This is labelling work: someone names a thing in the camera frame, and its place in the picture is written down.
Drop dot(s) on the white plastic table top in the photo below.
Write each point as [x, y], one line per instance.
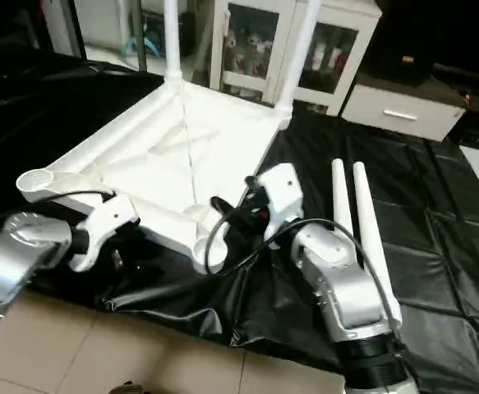
[165, 156]

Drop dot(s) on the white plastic table leg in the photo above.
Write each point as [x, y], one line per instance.
[370, 230]
[342, 197]
[172, 41]
[301, 49]

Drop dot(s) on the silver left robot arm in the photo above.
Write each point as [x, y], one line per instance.
[17, 254]

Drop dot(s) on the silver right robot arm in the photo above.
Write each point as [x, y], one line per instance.
[338, 279]

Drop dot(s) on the white glass door cabinet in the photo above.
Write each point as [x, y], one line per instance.
[255, 49]

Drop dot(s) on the black plastic mat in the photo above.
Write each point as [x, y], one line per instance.
[58, 107]

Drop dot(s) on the teal floor stand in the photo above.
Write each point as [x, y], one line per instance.
[145, 45]

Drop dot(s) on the white drawer unit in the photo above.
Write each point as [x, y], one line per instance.
[403, 111]

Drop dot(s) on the black box device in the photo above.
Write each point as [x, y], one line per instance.
[407, 57]

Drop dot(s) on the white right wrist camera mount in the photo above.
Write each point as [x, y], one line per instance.
[280, 193]

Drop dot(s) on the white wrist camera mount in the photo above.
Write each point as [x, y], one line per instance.
[103, 226]
[280, 193]

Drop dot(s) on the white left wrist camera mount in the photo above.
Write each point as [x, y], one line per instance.
[103, 226]

